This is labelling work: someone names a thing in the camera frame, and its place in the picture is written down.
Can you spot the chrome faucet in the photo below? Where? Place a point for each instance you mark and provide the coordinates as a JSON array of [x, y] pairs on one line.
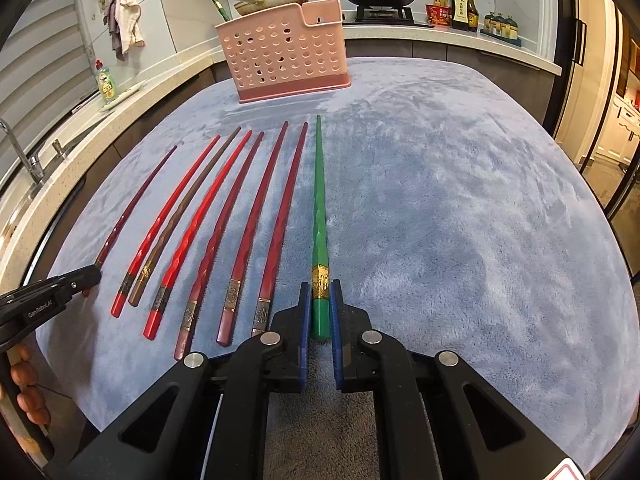
[[32, 162]]

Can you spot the white stone countertop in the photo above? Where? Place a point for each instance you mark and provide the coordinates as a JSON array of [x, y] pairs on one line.
[[450, 42]]

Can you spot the person's left hand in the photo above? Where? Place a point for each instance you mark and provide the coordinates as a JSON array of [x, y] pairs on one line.
[[30, 385]]

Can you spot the white cabinet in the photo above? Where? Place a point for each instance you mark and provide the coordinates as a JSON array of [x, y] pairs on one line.
[[627, 132]]

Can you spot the white plate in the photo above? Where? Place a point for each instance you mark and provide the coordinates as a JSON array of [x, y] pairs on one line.
[[122, 96]]

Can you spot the dark red chopstick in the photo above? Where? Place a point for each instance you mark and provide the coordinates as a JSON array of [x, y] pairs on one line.
[[183, 342], [269, 287], [123, 222], [226, 327]]

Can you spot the purple hanging dish cloth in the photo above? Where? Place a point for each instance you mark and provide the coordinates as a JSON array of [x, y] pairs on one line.
[[115, 30]]

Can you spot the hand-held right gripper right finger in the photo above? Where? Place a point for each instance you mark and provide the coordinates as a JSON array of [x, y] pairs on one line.
[[338, 355]]

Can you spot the wall socket with sticker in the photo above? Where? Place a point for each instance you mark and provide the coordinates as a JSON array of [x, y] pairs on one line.
[[103, 1]]

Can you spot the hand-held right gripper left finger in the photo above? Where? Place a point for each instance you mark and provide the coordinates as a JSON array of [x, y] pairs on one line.
[[303, 350]]

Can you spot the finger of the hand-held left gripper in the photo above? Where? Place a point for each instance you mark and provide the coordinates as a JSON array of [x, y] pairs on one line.
[[75, 279]]

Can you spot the blue-grey fleece blanket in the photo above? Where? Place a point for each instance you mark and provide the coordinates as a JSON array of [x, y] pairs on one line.
[[440, 210]]

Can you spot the white hanging dish cloth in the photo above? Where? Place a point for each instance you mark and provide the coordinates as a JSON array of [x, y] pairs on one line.
[[130, 20]]

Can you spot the pink perforated chopstick holder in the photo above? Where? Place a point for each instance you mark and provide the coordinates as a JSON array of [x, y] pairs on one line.
[[295, 91]]

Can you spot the dark soy sauce bottle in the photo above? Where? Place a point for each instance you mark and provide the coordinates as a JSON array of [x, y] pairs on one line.
[[458, 7]]

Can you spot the green dish soap bottle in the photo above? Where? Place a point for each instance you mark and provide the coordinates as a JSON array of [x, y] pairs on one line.
[[106, 85]]

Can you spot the window blind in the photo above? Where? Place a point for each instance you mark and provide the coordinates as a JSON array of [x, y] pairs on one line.
[[45, 75]]

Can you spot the spice jar set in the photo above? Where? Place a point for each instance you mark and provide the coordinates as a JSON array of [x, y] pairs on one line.
[[501, 27]]

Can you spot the black gas cooktop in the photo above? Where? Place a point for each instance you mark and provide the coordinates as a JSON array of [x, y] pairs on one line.
[[385, 15]]

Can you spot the red instant noodle bowl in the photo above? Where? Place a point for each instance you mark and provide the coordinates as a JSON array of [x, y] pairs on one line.
[[439, 16]]

